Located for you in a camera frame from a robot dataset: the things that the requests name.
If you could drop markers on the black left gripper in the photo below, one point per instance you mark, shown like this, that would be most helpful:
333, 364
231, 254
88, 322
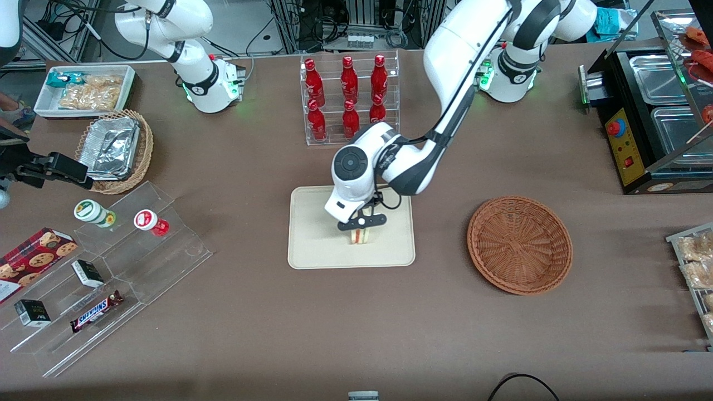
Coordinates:
377, 197

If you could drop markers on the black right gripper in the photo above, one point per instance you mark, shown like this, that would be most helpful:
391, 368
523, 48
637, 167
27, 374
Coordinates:
15, 165

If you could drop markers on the triangular sandwich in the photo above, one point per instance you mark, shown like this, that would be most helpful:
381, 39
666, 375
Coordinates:
361, 237

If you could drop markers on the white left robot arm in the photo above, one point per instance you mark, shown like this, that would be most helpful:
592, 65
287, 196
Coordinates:
457, 44

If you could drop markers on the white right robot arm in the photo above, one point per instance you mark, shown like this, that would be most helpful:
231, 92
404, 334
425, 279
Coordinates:
198, 83

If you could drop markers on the cream plastic tray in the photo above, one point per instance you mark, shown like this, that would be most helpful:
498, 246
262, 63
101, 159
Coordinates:
312, 239

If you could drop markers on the light wicker basket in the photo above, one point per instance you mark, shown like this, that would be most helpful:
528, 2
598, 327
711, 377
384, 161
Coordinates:
142, 156

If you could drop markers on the brown wicker basket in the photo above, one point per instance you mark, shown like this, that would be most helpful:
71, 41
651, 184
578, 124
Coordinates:
518, 245

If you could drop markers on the stacked aluminium foil trays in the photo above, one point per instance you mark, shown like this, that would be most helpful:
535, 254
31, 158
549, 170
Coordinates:
111, 147

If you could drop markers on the green label white drink bottle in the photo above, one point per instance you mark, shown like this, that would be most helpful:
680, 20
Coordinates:
92, 211

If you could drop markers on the white rectangular snack bin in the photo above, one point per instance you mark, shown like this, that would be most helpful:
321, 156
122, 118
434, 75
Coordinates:
47, 106

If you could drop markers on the person in patterned clothing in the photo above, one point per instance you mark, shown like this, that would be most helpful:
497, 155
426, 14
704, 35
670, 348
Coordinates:
14, 114

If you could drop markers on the clear bag of crackers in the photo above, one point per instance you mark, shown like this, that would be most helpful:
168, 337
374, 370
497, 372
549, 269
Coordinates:
92, 94

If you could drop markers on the teal snack packet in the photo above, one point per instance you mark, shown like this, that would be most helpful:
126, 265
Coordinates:
62, 79

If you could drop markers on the clear acrylic bottle rack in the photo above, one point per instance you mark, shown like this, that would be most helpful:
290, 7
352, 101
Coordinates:
334, 139

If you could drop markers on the red white-capped drink bottle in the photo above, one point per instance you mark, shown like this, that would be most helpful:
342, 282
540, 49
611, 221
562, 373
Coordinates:
149, 221

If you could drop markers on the red cookie box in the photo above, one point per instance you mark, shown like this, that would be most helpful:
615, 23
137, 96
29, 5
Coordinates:
33, 259

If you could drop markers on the small black box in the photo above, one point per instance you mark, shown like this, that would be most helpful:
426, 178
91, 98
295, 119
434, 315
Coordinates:
32, 313
87, 273

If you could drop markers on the red cola bottle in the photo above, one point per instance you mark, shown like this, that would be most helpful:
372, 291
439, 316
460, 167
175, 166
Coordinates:
317, 122
349, 81
379, 78
377, 111
351, 120
314, 83

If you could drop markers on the clear acrylic stepped stand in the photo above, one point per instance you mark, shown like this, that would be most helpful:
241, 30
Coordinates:
161, 267

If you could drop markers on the Snickers chocolate bar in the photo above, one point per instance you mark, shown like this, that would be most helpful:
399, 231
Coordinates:
96, 312

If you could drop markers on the small grey white device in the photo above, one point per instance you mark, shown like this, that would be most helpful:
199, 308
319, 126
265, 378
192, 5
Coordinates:
363, 396

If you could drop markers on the aluminium equipment rack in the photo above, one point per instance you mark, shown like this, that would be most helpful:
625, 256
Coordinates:
356, 16

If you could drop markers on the black food warmer appliance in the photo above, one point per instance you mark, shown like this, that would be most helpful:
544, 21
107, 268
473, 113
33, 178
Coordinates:
626, 150

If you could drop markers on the teal plastic bag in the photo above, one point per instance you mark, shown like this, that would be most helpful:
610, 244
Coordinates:
615, 25

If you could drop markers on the bagged bread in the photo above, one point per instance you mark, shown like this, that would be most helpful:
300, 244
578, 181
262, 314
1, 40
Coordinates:
696, 248
699, 274
709, 322
709, 301

